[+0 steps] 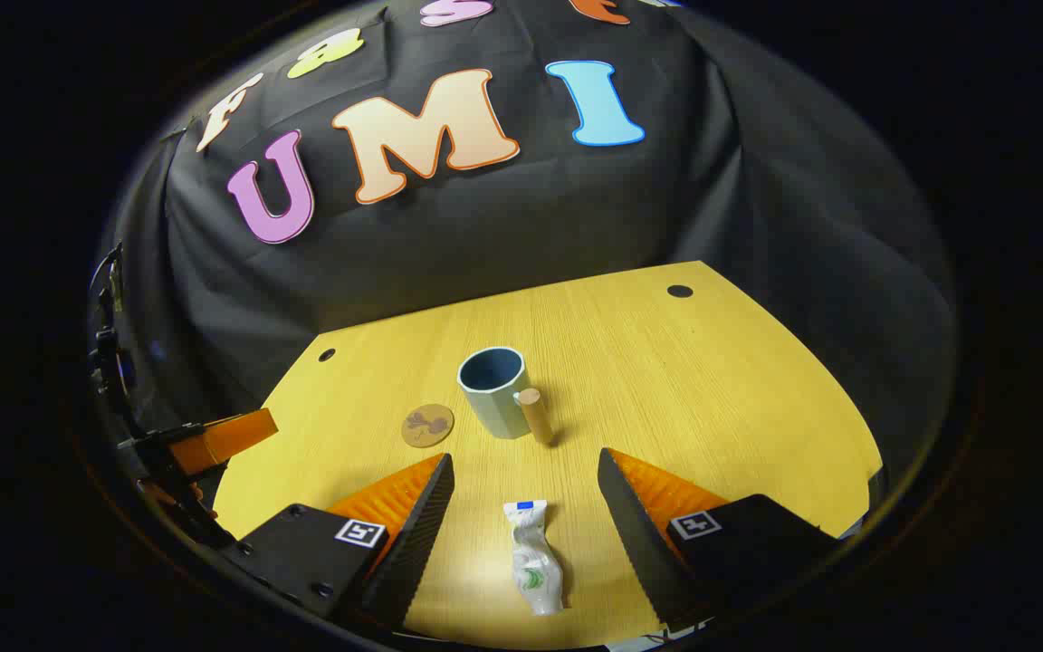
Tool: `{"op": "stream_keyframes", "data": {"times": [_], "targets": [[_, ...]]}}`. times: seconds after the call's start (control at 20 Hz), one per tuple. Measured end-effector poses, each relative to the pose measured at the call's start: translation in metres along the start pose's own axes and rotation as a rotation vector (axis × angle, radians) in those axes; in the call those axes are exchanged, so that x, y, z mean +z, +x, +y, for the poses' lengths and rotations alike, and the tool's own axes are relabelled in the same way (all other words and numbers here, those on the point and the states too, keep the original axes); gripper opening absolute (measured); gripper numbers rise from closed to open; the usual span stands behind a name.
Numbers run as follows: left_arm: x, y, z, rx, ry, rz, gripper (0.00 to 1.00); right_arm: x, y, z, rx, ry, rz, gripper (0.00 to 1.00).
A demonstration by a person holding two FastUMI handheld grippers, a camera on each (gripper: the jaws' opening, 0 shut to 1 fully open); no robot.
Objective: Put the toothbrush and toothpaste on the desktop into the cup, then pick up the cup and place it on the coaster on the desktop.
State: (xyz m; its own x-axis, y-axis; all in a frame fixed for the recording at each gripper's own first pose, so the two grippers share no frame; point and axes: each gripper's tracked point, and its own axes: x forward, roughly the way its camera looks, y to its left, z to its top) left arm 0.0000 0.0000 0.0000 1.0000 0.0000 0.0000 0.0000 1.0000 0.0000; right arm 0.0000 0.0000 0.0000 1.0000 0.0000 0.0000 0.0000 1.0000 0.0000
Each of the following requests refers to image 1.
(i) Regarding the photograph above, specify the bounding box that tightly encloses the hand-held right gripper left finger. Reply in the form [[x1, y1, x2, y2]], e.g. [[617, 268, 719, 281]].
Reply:
[[218, 453, 456, 633]]

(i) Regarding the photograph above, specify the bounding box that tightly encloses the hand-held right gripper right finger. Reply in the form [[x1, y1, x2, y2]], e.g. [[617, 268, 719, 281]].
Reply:
[[597, 447, 845, 631]]

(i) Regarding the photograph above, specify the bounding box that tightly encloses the round brown cork coaster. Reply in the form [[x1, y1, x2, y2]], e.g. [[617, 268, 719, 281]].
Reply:
[[401, 403, 456, 450]]

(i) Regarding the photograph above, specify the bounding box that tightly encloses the white toothpaste tube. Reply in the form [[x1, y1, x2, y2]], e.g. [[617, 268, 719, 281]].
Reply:
[[502, 500, 567, 618]]

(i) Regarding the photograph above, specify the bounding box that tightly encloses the pale green cup wooden handle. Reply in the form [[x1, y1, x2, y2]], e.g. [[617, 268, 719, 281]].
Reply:
[[456, 346, 559, 447]]

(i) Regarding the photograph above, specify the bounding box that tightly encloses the yellow wooden desktop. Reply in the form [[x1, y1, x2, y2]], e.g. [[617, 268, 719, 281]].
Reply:
[[212, 261, 885, 651]]

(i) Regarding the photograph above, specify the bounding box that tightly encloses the black backdrop cloth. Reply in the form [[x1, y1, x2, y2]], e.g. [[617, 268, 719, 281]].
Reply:
[[91, 0, 959, 544]]

